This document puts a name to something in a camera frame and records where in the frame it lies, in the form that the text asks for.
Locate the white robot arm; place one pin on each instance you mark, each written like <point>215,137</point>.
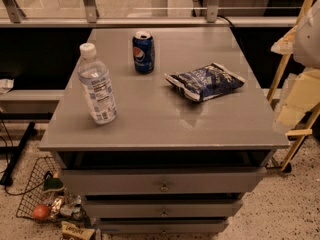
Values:
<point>306,50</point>

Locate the clear plastic water bottle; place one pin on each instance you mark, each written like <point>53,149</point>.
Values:
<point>96,85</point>

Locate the grey drawer cabinet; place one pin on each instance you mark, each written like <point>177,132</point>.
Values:
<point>156,127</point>

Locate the blue chip bag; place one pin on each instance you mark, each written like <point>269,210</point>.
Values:
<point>205,83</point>

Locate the blue Pepsi soda can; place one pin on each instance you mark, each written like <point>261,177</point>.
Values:
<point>143,52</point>

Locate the top grey drawer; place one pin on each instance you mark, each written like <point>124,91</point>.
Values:
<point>163,181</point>

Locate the grey drawer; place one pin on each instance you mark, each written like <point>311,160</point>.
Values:
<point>163,181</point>
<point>162,208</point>
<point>162,226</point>

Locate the middle grey drawer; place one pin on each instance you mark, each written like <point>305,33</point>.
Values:
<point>162,208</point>

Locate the bottom grey drawer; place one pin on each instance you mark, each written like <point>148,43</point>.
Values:
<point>162,226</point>

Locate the crumpled silver wrapper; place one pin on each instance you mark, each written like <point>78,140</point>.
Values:
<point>67,207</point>

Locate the green sponge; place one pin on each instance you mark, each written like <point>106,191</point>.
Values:
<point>52,185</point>

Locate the yellow snack bag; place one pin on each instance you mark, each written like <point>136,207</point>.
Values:
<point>72,232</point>

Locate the black metal stand leg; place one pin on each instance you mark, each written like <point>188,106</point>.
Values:
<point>16,151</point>

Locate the red apple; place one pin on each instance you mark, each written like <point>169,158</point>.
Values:
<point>41,212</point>

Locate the white crumpled paper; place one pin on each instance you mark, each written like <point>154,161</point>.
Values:
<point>6,85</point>

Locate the black wire basket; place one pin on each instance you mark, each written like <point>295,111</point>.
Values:
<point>44,168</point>

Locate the metal railing frame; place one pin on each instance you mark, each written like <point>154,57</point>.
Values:
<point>107,13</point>

